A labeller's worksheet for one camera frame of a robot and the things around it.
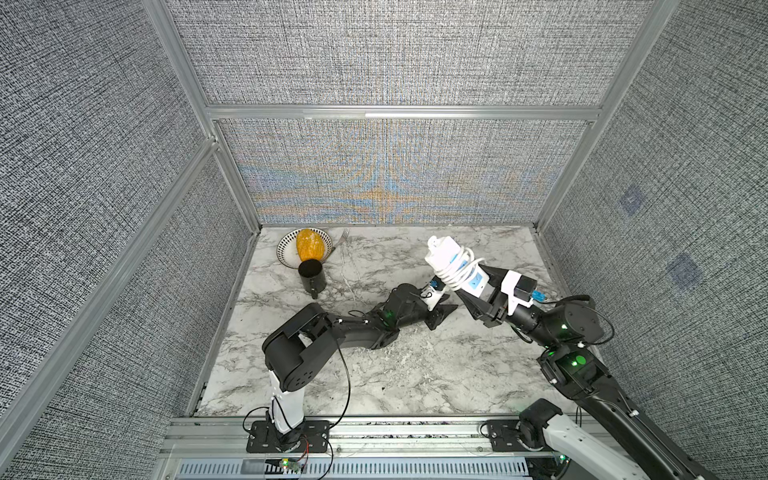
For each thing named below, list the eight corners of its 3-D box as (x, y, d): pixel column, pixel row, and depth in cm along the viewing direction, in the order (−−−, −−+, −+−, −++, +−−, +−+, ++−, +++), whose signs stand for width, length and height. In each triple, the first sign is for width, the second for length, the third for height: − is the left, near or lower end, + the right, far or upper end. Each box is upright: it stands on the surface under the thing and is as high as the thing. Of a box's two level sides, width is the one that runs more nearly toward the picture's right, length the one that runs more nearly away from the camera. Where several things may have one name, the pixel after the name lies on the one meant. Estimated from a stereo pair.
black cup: (300, 301, 100) (293, 286, 93) (305, 274, 107) (300, 258, 100) (323, 301, 100) (319, 286, 93) (327, 274, 107) (323, 258, 100)
